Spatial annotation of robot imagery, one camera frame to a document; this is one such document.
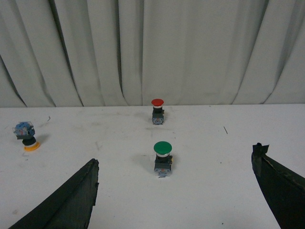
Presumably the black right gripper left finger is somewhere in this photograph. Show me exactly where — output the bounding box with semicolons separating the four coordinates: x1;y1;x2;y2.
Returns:
10;158;99;229

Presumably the red push button switch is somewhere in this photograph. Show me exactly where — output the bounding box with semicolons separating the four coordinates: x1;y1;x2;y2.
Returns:
151;98;164;125

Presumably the green push button switch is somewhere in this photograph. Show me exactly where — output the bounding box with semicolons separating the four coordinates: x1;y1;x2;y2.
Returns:
153;141;173;177

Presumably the white pleated curtain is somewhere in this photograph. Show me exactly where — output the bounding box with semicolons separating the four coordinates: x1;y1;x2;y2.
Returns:
0;0;305;107

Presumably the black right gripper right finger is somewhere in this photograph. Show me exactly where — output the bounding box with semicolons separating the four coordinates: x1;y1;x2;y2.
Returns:
251;143;305;229

